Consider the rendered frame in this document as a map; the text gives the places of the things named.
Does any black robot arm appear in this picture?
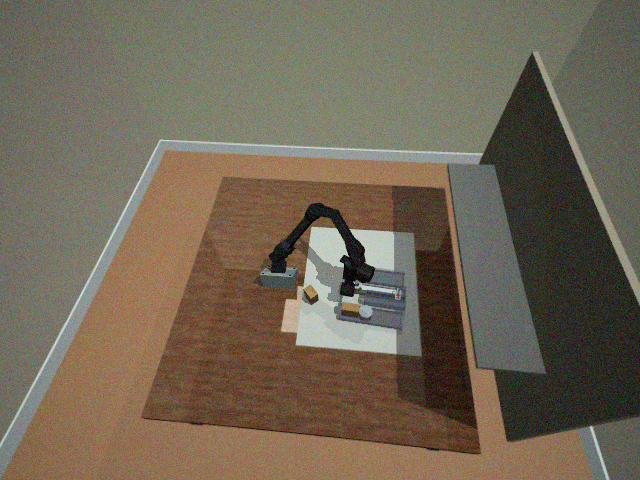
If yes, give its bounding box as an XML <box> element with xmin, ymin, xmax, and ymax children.
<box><xmin>269</xmin><ymin>203</ymin><xmax>375</xmax><ymax>283</ymax></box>

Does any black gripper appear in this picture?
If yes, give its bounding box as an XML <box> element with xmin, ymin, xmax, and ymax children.
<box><xmin>340</xmin><ymin>270</ymin><xmax>356</xmax><ymax>297</ymax></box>

